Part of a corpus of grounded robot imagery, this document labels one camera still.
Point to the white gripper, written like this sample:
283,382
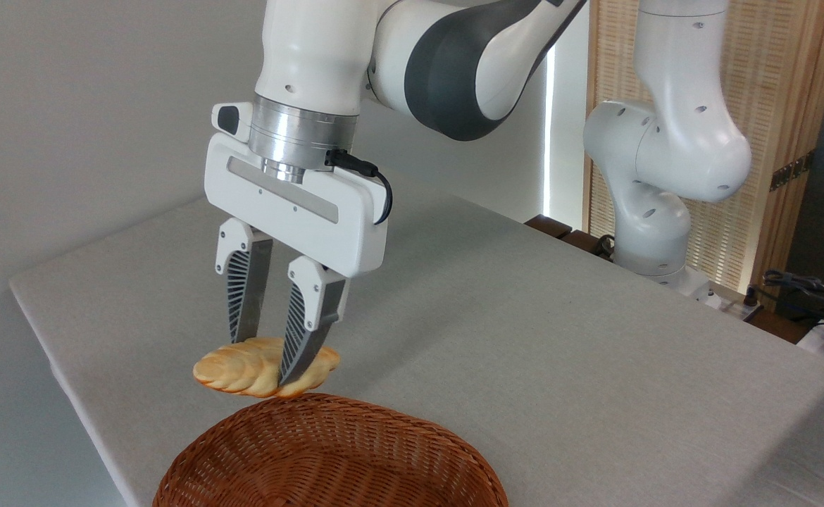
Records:
299,211

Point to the golden braided bread roll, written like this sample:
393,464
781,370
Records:
243,366

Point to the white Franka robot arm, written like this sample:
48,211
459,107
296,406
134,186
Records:
668,151

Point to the brown woven wicker basket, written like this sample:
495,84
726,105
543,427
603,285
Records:
327,458

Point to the grey tablecloth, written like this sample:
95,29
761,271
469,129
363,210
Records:
560,366

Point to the dark brown wooden board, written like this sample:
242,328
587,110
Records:
560,232

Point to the vertical white light strip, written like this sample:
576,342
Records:
551,141

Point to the white power strip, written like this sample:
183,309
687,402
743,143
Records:
732,304

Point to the metal screen hinge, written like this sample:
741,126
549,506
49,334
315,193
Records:
792,171

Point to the wooden slatted folding screen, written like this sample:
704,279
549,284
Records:
778,77

